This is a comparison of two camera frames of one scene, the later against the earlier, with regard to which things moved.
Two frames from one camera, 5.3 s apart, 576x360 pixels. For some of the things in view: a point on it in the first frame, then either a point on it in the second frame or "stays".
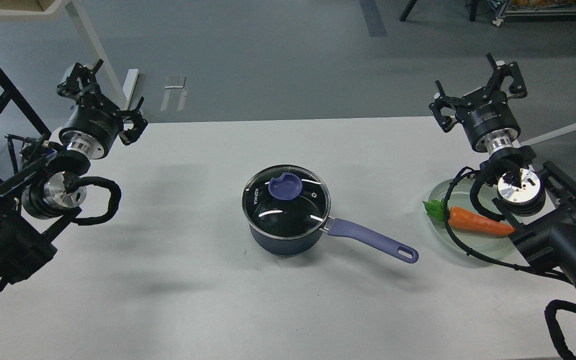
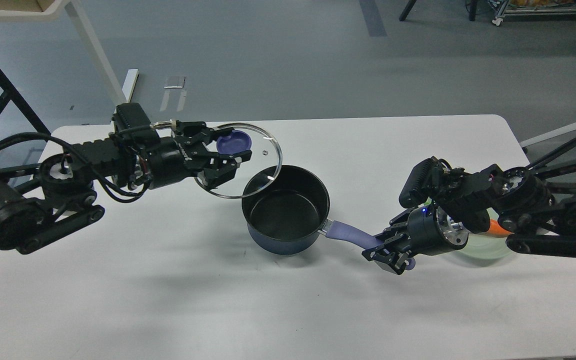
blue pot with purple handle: [286, 208] stays
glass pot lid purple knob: [288, 186] → [239, 141]
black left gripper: [94, 125] → [172, 158]
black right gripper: [488, 112] → [431, 231]
